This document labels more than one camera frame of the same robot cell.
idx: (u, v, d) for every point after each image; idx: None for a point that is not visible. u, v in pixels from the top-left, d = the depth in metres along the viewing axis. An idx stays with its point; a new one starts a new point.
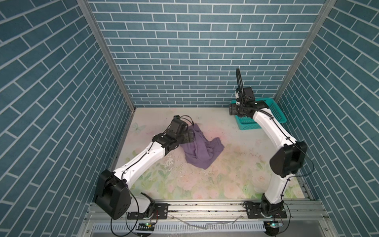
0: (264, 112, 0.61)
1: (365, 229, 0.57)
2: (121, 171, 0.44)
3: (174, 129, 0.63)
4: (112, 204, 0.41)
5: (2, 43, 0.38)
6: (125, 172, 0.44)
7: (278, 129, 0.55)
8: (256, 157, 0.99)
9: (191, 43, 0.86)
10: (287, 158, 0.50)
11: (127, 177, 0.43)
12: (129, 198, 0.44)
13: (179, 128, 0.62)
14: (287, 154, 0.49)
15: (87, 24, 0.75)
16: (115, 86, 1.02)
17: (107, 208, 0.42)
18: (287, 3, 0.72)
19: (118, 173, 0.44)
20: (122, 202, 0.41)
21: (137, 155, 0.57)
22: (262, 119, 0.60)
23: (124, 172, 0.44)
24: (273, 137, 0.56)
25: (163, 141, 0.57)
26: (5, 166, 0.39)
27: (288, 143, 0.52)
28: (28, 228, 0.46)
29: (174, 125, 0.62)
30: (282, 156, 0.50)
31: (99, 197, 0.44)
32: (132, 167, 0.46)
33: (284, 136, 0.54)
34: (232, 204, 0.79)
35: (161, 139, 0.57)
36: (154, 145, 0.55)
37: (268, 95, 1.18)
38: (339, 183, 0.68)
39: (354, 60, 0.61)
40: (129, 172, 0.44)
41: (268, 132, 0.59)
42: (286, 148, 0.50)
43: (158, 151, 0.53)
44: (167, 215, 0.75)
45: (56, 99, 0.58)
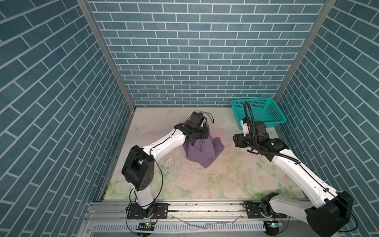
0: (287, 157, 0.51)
1: (365, 229, 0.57)
2: (148, 148, 0.50)
3: (194, 121, 0.68)
4: (139, 176, 0.47)
5: (2, 43, 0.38)
6: (153, 148, 0.51)
7: (311, 179, 0.45)
8: (256, 157, 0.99)
9: (191, 43, 0.86)
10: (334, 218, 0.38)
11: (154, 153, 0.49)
12: (152, 174, 0.49)
13: (199, 120, 0.67)
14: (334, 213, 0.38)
15: (87, 24, 0.75)
16: (115, 86, 1.02)
17: (133, 178, 0.48)
18: (287, 3, 0.72)
19: (147, 149, 0.50)
20: (147, 176, 0.46)
21: (162, 138, 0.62)
22: (284, 164, 0.51)
23: (152, 149, 0.50)
24: (304, 187, 0.47)
25: (183, 130, 0.63)
26: (5, 166, 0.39)
27: (328, 197, 0.41)
28: (28, 228, 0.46)
29: (194, 117, 0.68)
30: (328, 217, 0.40)
31: (128, 168, 0.49)
32: (158, 145, 0.52)
33: (321, 187, 0.43)
34: (232, 204, 0.79)
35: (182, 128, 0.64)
36: (177, 132, 0.61)
37: (268, 94, 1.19)
38: (339, 182, 0.68)
39: (354, 60, 0.61)
40: (156, 150, 0.50)
41: (295, 179, 0.49)
42: (330, 205, 0.40)
43: (180, 137, 0.59)
44: (167, 215, 0.75)
45: (56, 99, 0.58)
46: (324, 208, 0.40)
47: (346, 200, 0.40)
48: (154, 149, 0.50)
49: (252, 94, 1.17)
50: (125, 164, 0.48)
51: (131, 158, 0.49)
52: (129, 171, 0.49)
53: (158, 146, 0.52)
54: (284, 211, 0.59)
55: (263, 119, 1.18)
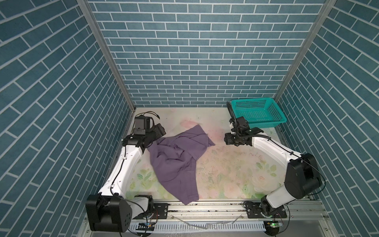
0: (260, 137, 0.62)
1: (365, 229, 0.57)
2: (107, 187, 0.42)
3: (141, 126, 0.60)
4: (115, 219, 0.39)
5: (2, 43, 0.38)
6: (112, 185, 0.42)
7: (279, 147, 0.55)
8: (256, 157, 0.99)
9: (191, 43, 0.86)
10: (300, 174, 0.44)
11: (116, 189, 0.41)
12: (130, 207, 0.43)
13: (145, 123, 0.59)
14: (298, 169, 0.45)
15: (87, 24, 0.75)
16: (115, 86, 1.02)
17: (111, 226, 0.40)
18: (287, 3, 0.72)
19: (106, 191, 0.41)
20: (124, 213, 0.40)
21: (117, 164, 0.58)
22: (259, 141, 0.60)
23: (111, 187, 0.42)
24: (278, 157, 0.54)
25: (134, 142, 0.54)
26: (6, 165, 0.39)
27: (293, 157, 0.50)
28: (28, 228, 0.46)
29: (138, 122, 0.59)
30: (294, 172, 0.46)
31: (97, 222, 0.39)
32: (117, 178, 0.44)
33: (287, 151, 0.52)
34: (232, 204, 0.79)
35: (131, 141, 0.54)
36: (129, 148, 0.52)
37: (268, 94, 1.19)
38: (339, 182, 0.68)
39: (354, 60, 0.61)
40: (116, 185, 0.42)
41: (269, 153, 0.58)
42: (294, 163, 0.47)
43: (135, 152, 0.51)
44: (167, 215, 0.75)
45: (56, 99, 0.58)
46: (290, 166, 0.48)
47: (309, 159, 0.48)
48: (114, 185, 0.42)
49: (252, 94, 1.17)
50: (90, 221, 0.39)
51: (94, 214, 0.39)
52: (99, 224, 0.40)
53: (116, 178, 0.44)
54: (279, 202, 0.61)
55: (263, 119, 1.18)
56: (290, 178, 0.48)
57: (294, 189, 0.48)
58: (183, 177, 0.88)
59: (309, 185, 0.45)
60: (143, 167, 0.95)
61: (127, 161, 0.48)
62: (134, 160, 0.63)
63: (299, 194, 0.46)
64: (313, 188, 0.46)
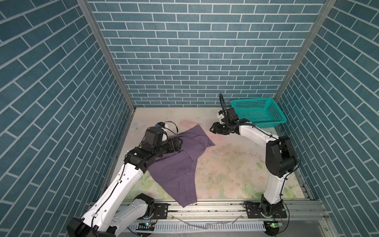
0: (246, 124, 0.70)
1: (365, 229, 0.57)
2: (91, 215, 0.39)
3: (150, 141, 0.54)
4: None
5: (2, 43, 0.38)
6: (95, 215, 0.39)
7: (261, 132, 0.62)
8: (256, 157, 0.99)
9: (191, 43, 0.86)
10: (276, 151, 0.51)
11: (97, 221, 0.38)
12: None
13: (156, 139, 0.55)
14: (275, 149, 0.52)
15: (86, 24, 0.75)
16: (115, 86, 1.02)
17: None
18: (287, 3, 0.72)
19: (88, 220, 0.38)
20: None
21: (110, 187, 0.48)
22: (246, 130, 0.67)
23: (94, 216, 0.39)
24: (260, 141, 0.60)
25: (136, 160, 0.49)
26: (5, 166, 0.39)
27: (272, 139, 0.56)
28: (28, 228, 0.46)
29: (148, 136, 0.54)
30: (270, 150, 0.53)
31: None
32: (103, 206, 0.40)
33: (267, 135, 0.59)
34: (232, 204, 0.79)
35: (133, 158, 0.49)
36: (129, 166, 0.48)
37: (268, 94, 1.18)
38: (339, 182, 0.68)
39: (354, 61, 0.61)
40: (99, 216, 0.39)
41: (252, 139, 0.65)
42: (272, 144, 0.53)
43: (131, 176, 0.46)
44: (167, 215, 0.75)
45: (56, 99, 0.58)
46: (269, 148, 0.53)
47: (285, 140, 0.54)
48: (97, 215, 0.39)
49: (252, 94, 1.17)
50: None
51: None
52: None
53: (101, 206, 0.40)
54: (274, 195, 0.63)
55: (263, 119, 1.18)
56: (269, 159, 0.55)
57: (273, 167, 0.55)
58: (183, 178, 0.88)
59: (285, 164, 0.53)
60: None
61: (120, 185, 0.44)
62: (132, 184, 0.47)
63: (277, 172, 0.53)
64: (290, 166, 0.53)
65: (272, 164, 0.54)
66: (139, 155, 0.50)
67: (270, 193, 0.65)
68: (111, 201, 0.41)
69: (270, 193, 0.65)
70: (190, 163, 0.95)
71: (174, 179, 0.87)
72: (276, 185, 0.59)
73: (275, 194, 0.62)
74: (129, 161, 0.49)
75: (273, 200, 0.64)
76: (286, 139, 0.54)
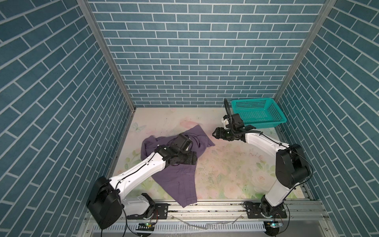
0: (253, 132, 0.66)
1: (365, 229, 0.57)
2: (117, 179, 0.44)
3: (178, 144, 0.62)
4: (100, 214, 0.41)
5: (2, 43, 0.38)
6: (121, 181, 0.44)
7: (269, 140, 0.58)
8: (256, 157, 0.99)
9: (191, 43, 0.86)
10: (287, 162, 0.48)
11: (121, 186, 0.43)
12: (120, 210, 0.43)
13: (184, 144, 0.63)
14: (286, 158, 0.48)
15: (87, 24, 0.75)
16: (115, 86, 1.02)
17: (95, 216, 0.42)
18: (287, 3, 0.72)
19: (114, 183, 0.43)
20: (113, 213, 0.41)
21: (137, 166, 0.49)
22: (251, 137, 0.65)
23: (120, 181, 0.44)
24: (269, 151, 0.57)
25: (164, 153, 0.56)
26: (5, 166, 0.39)
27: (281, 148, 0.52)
28: (28, 228, 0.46)
29: (179, 139, 0.62)
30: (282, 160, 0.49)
31: (92, 203, 0.42)
32: (129, 177, 0.45)
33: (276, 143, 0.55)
34: (232, 204, 0.79)
35: (162, 151, 0.56)
36: (155, 156, 0.54)
37: (268, 94, 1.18)
38: (339, 182, 0.68)
39: (354, 61, 0.61)
40: (124, 183, 0.44)
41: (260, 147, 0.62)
42: (282, 152, 0.50)
43: (158, 163, 0.52)
44: (167, 215, 0.75)
45: (57, 99, 0.58)
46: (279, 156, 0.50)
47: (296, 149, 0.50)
48: (122, 181, 0.44)
49: (252, 94, 1.17)
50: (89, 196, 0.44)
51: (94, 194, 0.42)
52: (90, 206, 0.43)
53: (128, 177, 0.45)
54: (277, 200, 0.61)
55: (263, 119, 1.18)
56: (280, 169, 0.51)
57: (284, 178, 0.51)
58: (183, 178, 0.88)
59: (299, 175, 0.49)
60: None
61: (147, 167, 0.50)
62: (153, 172, 0.51)
63: (288, 183, 0.49)
64: (303, 177, 0.49)
65: (283, 174, 0.51)
66: (167, 151, 0.57)
67: (273, 196, 0.64)
68: (136, 176, 0.46)
69: (273, 197, 0.63)
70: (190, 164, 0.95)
71: (175, 179, 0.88)
72: (282, 190, 0.57)
73: (279, 199, 0.60)
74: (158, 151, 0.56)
75: (273, 202, 0.64)
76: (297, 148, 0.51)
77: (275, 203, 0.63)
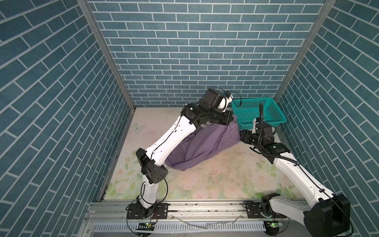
0: (286, 158, 0.54)
1: (365, 229, 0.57)
2: (151, 150, 0.48)
3: (208, 102, 0.54)
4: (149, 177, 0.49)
5: (2, 43, 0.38)
6: (155, 150, 0.48)
7: (306, 179, 0.47)
8: (256, 157, 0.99)
9: (191, 43, 0.86)
10: (328, 217, 0.39)
11: (156, 157, 0.46)
12: (163, 170, 0.48)
13: (216, 102, 0.53)
14: (327, 213, 0.39)
15: (87, 24, 0.75)
16: (115, 86, 1.02)
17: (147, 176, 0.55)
18: (287, 3, 0.72)
19: (149, 153, 0.48)
20: (156, 177, 0.48)
21: (168, 132, 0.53)
22: (284, 165, 0.54)
23: (153, 152, 0.47)
24: (301, 186, 0.48)
25: (191, 116, 0.51)
26: (6, 165, 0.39)
27: (324, 197, 0.42)
28: (28, 228, 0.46)
29: (209, 96, 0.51)
30: (322, 215, 0.40)
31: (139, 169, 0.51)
32: (159, 146, 0.48)
33: (317, 187, 0.45)
34: (232, 204, 0.79)
35: (189, 113, 0.51)
36: (183, 120, 0.51)
37: (268, 94, 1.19)
38: (339, 183, 0.68)
39: (354, 60, 0.61)
40: (157, 152, 0.47)
41: (293, 180, 0.51)
42: (324, 204, 0.41)
43: (186, 129, 0.49)
44: (167, 215, 0.75)
45: (56, 99, 0.58)
46: (318, 206, 0.41)
47: (342, 202, 0.41)
48: (156, 151, 0.47)
49: (252, 94, 1.17)
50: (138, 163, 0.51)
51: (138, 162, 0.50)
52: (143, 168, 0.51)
53: (160, 146, 0.48)
54: (282, 210, 0.60)
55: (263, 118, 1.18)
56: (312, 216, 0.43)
57: (316, 228, 0.43)
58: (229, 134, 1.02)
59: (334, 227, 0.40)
60: None
61: (176, 134, 0.49)
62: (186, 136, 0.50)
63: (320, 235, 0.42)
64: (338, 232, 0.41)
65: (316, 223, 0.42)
66: (196, 111, 0.51)
67: (279, 206, 0.62)
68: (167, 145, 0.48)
69: (282, 212, 0.60)
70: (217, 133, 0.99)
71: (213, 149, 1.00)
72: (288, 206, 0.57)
73: (283, 210, 0.59)
74: (185, 114, 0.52)
75: (275, 209, 0.64)
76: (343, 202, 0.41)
77: (278, 210, 0.62)
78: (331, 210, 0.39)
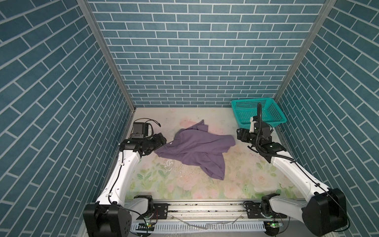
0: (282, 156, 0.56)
1: (365, 229, 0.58)
2: (105, 196, 0.41)
3: (139, 131, 0.60)
4: (114, 229, 0.39)
5: (2, 43, 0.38)
6: (110, 194, 0.41)
7: (301, 174, 0.49)
8: (256, 157, 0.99)
9: (191, 43, 0.86)
10: (323, 211, 0.40)
11: (115, 197, 0.41)
12: (129, 215, 0.42)
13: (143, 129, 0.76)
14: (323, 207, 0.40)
15: (87, 24, 0.75)
16: (115, 86, 1.02)
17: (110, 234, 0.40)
18: (287, 3, 0.72)
19: (104, 200, 0.40)
20: (123, 222, 0.39)
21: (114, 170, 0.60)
22: (281, 163, 0.55)
23: (110, 195, 0.41)
24: (300, 184, 0.49)
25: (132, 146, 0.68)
26: (5, 166, 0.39)
27: (319, 191, 0.44)
28: (28, 229, 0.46)
29: (136, 128, 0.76)
30: (317, 208, 0.41)
31: (95, 231, 0.39)
32: (114, 185, 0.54)
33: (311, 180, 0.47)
34: (232, 204, 0.79)
35: (129, 144, 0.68)
36: (127, 154, 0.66)
37: (268, 95, 1.18)
38: (339, 183, 0.68)
39: (354, 60, 0.61)
40: (115, 193, 0.41)
41: (290, 177, 0.52)
42: (319, 198, 0.42)
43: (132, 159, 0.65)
44: (167, 215, 0.75)
45: (56, 99, 0.58)
46: (314, 201, 0.42)
47: (337, 196, 0.42)
48: (112, 193, 0.41)
49: (252, 94, 1.17)
50: (89, 230, 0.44)
51: (93, 222, 0.38)
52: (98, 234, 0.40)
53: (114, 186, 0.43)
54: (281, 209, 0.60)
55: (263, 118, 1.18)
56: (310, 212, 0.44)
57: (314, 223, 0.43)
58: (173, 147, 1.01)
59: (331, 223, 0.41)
60: (142, 167, 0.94)
61: (125, 167, 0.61)
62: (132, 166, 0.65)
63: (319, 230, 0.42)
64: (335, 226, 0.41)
65: (315, 220, 0.43)
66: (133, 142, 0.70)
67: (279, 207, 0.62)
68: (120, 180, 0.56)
69: (282, 211, 0.60)
70: (172, 154, 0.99)
71: (196, 142, 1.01)
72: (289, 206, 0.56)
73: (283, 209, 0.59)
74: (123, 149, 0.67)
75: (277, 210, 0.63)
76: (338, 196, 0.42)
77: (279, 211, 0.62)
78: (327, 204, 0.40)
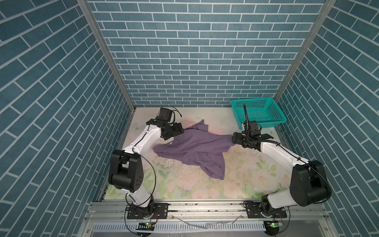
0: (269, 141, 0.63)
1: (365, 229, 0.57)
2: (131, 147, 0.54)
3: (164, 115, 0.71)
4: (130, 175, 0.46)
5: (2, 42, 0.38)
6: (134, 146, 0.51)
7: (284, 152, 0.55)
8: (256, 157, 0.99)
9: (191, 43, 0.86)
10: (305, 179, 0.44)
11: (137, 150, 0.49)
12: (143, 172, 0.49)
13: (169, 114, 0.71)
14: (304, 175, 0.44)
15: (87, 23, 0.75)
16: (115, 86, 1.02)
17: (125, 182, 0.46)
18: (287, 3, 0.72)
19: (129, 149, 0.49)
20: (139, 173, 0.46)
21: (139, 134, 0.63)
22: (269, 147, 0.61)
23: (134, 147, 0.50)
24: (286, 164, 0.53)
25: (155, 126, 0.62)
26: (5, 165, 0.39)
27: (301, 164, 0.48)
28: (28, 228, 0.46)
29: (163, 111, 0.71)
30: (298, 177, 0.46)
31: (115, 175, 0.46)
32: (138, 143, 0.52)
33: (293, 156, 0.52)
34: (232, 204, 0.79)
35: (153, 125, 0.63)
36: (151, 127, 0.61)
37: (268, 94, 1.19)
38: (339, 182, 0.68)
39: (354, 60, 0.61)
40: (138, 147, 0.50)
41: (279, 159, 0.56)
42: (300, 168, 0.47)
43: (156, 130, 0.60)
44: (167, 215, 0.75)
45: (56, 99, 0.58)
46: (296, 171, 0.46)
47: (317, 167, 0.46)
48: (136, 146, 0.51)
49: (252, 94, 1.17)
50: (109, 172, 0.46)
51: (114, 165, 0.46)
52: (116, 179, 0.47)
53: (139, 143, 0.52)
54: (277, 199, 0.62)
55: (263, 118, 1.18)
56: (295, 184, 0.48)
57: (299, 195, 0.47)
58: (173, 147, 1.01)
59: (315, 193, 0.45)
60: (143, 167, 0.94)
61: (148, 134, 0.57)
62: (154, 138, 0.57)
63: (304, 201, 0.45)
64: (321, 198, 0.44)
65: (299, 192, 0.46)
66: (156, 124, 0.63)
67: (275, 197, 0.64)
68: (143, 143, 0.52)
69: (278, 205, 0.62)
70: (171, 154, 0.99)
71: (195, 142, 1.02)
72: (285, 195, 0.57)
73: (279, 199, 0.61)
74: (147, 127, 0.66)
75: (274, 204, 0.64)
76: (318, 166, 0.47)
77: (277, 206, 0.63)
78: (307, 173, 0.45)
